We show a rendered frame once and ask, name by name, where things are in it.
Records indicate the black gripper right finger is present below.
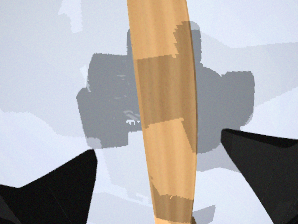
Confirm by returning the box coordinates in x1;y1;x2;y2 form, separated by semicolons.
221;128;298;224

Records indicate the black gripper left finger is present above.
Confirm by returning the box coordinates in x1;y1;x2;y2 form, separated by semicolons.
0;149;98;224

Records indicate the wooden side rail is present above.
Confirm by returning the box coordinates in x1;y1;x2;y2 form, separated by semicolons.
126;0;198;224

